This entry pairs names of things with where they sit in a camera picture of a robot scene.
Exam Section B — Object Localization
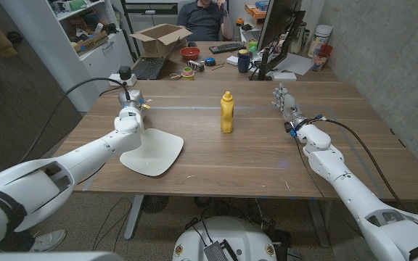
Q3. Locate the black round fan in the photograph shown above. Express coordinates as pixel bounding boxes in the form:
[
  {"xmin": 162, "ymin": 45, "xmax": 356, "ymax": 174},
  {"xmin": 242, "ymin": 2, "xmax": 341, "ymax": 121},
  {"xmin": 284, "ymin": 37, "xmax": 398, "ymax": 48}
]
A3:
[{"xmin": 142, "ymin": 194, "xmax": 170, "ymax": 214}]

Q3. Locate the white paper sheet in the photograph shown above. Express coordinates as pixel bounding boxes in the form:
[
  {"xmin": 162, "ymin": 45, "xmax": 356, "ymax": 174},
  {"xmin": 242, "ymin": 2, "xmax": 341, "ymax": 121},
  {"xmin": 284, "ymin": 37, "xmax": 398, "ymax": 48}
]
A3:
[{"xmin": 272, "ymin": 52, "xmax": 314, "ymax": 76}]

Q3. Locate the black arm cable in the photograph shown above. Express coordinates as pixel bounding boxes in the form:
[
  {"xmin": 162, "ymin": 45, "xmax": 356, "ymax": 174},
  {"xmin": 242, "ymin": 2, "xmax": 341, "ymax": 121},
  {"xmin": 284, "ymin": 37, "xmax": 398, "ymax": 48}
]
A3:
[
  {"xmin": 18, "ymin": 76, "xmax": 132, "ymax": 165},
  {"xmin": 313, "ymin": 115, "xmax": 406, "ymax": 211}
]

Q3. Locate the open cardboard box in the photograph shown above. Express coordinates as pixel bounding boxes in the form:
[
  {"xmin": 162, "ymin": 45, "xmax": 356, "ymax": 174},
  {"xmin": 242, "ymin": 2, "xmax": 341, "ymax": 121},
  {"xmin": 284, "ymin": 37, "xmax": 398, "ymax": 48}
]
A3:
[{"xmin": 128, "ymin": 23, "xmax": 193, "ymax": 56}]

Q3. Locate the black keyboard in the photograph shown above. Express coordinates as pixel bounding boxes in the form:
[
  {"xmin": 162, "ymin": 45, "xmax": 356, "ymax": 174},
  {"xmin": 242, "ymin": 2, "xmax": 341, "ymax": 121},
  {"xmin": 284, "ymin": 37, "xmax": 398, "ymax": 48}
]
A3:
[{"xmin": 208, "ymin": 42, "xmax": 246, "ymax": 55}]

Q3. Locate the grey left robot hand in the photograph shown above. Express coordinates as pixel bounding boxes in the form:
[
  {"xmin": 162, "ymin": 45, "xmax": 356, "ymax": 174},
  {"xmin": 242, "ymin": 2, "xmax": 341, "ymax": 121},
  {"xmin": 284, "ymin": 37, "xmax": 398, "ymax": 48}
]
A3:
[{"xmin": 117, "ymin": 89, "xmax": 152, "ymax": 109}]

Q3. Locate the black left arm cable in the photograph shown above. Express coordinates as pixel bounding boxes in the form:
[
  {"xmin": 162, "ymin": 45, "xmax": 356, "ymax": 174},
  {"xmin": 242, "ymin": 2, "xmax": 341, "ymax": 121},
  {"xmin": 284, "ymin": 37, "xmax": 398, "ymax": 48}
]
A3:
[{"xmin": 18, "ymin": 76, "xmax": 132, "ymax": 165}]

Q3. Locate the white power strip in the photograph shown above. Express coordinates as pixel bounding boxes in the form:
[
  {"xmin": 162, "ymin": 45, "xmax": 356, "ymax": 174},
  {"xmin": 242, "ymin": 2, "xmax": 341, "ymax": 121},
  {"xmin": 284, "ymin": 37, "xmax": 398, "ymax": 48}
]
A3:
[{"xmin": 107, "ymin": 73, "xmax": 138, "ymax": 87}]

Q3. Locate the grey table leg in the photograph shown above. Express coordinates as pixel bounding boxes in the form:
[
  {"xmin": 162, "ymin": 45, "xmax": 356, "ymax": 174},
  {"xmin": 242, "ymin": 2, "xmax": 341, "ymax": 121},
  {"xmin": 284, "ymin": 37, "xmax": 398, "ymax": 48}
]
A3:
[
  {"xmin": 306, "ymin": 198, "xmax": 330, "ymax": 249},
  {"xmin": 123, "ymin": 194, "xmax": 145, "ymax": 241}
]

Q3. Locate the red bowl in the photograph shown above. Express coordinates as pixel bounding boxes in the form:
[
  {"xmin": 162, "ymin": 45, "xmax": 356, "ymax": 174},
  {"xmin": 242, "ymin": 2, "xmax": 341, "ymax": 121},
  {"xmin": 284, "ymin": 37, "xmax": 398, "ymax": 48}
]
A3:
[{"xmin": 179, "ymin": 46, "xmax": 202, "ymax": 61}]

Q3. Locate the black laptop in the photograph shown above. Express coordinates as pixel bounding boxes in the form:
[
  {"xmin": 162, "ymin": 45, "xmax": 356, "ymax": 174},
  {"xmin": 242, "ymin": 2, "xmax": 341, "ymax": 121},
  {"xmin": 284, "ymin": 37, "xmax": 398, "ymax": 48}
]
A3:
[{"xmin": 131, "ymin": 38, "xmax": 181, "ymax": 80}]

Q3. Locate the person in dark shirt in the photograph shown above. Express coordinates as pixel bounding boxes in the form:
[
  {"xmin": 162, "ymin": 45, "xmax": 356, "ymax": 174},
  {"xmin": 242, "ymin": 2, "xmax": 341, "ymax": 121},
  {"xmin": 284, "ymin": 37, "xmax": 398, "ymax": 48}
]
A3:
[{"xmin": 176, "ymin": 0, "xmax": 234, "ymax": 42}]

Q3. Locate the white sneaker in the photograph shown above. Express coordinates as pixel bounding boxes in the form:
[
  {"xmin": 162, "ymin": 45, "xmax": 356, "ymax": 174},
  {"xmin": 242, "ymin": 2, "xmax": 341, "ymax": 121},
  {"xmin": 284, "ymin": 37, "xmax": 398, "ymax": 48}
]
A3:
[{"xmin": 29, "ymin": 228, "xmax": 67, "ymax": 253}]

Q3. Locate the dark blue mug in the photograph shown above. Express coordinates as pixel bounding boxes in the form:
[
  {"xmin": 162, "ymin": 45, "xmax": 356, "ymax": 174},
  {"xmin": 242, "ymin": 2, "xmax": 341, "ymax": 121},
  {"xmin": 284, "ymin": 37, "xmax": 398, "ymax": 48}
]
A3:
[{"xmin": 237, "ymin": 53, "xmax": 254, "ymax": 74}]

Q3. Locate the black power adapter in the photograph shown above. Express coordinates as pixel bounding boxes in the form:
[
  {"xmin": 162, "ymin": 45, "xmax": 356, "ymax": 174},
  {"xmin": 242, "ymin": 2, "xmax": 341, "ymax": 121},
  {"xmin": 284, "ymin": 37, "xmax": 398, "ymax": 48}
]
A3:
[{"xmin": 118, "ymin": 65, "xmax": 133, "ymax": 80}]

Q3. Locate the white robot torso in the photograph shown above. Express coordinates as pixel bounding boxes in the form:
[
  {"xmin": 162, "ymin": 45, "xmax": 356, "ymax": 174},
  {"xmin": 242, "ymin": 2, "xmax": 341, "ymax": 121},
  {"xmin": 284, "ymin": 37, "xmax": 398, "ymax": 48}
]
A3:
[{"xmin": 172, "ymin": 216, "xmax": 278, "ymax": 261}]

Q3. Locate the black device on torso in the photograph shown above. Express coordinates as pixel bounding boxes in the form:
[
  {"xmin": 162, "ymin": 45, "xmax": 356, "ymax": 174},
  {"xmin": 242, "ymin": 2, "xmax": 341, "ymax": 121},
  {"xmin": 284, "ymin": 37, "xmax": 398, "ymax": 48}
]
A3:
[{"xmin": 203, "ymin": 239, "xmax": 238, "ymax": 261}]

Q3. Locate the white paper plate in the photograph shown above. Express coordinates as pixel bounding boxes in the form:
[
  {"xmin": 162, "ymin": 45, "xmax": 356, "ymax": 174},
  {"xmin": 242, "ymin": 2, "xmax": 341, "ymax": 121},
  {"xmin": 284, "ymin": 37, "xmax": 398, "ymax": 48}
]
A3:
[{"xmin": 119, "ymin": 128, "xmax": 185, "ymax": 178}]

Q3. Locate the flat white box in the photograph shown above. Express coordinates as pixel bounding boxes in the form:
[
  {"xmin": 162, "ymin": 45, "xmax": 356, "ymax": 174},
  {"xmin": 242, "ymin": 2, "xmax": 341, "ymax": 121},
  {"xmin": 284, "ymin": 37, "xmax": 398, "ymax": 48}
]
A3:
[{"xmin": 271, "ymin": 71, "xmax": 298, "ymax": 82}]

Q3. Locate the white shelf cabinet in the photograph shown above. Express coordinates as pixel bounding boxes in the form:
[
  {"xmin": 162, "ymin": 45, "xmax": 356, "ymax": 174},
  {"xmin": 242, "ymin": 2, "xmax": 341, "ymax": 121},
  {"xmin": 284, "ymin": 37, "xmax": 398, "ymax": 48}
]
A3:
[{"xmin": 0, "ymin": 0, "xmax": 134, "ymax": 112}]

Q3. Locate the white canister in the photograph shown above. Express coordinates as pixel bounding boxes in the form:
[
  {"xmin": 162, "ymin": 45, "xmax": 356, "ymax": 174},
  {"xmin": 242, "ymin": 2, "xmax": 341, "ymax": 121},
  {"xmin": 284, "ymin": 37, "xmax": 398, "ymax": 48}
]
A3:
[{"xmin": 307, "ymin": 24, "xmax": 333, "ymax": 58}]

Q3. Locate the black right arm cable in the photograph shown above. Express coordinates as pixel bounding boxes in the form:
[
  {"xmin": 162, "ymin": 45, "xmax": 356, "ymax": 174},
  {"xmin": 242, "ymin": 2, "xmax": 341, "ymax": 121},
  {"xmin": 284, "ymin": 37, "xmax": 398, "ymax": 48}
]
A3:
[{"xmin": 313, "ymin": 115, "xmax": 406, "ymax": 211}]

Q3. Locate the brown cardboard box with print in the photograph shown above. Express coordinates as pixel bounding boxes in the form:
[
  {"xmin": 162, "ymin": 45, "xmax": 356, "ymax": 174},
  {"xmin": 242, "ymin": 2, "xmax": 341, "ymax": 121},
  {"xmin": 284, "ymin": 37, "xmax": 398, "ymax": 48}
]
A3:
[{"xmin": 73, "ymin": 30, "xmax": 110, "ymax": 55}]

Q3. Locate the black monitor with stand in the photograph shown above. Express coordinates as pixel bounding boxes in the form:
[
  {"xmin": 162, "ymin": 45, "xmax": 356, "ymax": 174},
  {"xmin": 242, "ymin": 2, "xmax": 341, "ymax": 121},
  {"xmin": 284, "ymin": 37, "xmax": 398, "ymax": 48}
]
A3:
[{"xmin": 248, "ymin": 0, "xmax": 306, "ymax": 81}]

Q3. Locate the dark steel bottle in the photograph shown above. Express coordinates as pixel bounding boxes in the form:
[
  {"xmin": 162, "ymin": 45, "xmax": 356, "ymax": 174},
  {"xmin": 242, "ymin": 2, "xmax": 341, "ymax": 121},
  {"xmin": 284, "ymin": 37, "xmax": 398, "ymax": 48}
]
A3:
[{"xmin": 290, "ymin": 21, "xmax": 308, "ymax": 55}]

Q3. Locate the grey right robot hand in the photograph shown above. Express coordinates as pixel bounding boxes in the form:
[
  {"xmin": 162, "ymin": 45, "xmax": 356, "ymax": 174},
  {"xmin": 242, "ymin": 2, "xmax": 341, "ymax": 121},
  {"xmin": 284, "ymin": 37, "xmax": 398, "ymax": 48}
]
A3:
[{"xmin": 271, "ymin": 83, "xmax": 306, "ymax": 131}]

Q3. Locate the orange box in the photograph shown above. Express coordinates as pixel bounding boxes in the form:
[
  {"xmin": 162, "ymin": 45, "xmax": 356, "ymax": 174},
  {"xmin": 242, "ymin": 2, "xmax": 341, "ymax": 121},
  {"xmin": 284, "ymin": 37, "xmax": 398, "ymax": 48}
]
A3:
[{"xmin": 244, "ymin": 3, "xmax": 268, "ymax": 20}]

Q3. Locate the grey striped box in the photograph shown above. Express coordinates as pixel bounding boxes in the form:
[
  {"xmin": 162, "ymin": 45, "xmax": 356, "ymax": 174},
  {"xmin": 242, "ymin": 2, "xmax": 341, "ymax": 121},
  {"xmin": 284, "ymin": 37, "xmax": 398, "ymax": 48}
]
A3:
[{"xmin": 187, "ymin": 59, "xmax": 205, "ymax": 73}]

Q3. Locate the yellow mustard bottle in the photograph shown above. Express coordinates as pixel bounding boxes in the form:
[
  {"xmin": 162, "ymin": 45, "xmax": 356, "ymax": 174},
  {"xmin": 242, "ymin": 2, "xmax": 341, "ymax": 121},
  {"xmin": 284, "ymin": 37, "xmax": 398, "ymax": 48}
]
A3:
[{"xmin": 220, "ymin": 91, "xmax": 235, "ymax": 134}]

